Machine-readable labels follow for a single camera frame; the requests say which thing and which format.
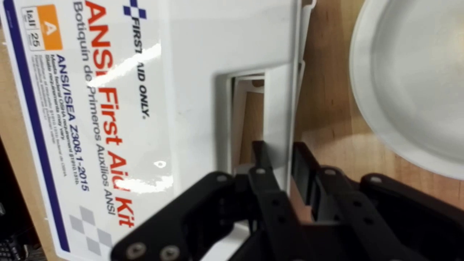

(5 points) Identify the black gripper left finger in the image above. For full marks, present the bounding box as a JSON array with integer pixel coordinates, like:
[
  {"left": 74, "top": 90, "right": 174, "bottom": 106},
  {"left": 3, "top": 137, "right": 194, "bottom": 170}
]
[{"left": 110, "top": 140, "right": 310, "bottom": 261}]

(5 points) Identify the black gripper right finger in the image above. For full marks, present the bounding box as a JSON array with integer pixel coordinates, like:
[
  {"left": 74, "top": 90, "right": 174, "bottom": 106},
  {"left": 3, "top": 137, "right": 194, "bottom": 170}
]
[{"left": 291, "top": 141, "right": 464, "bottom": 261}]

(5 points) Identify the white first aid kit box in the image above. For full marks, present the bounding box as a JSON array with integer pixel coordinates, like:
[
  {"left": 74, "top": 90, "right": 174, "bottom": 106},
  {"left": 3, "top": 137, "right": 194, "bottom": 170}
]
[{"left": 0, "top": 0, "right": 310, "bottom": 261}]

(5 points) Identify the white round plate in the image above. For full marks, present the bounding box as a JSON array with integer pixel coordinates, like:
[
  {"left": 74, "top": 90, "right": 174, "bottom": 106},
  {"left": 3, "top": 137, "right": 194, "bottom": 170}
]
[{"left": 348, "top": 0, "right": 464, "bottom": 182}]

